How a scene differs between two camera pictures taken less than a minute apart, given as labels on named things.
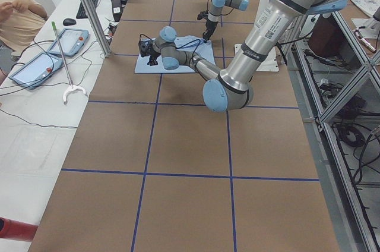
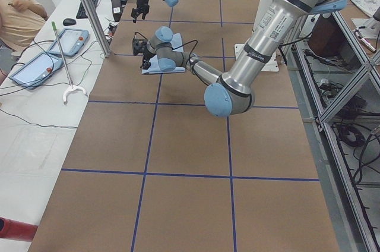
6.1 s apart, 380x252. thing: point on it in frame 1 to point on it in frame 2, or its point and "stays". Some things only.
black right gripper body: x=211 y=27 to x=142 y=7
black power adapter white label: x=116 y=8 stays
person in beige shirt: x=21 y=18 stays
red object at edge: x=16 y=230 stays
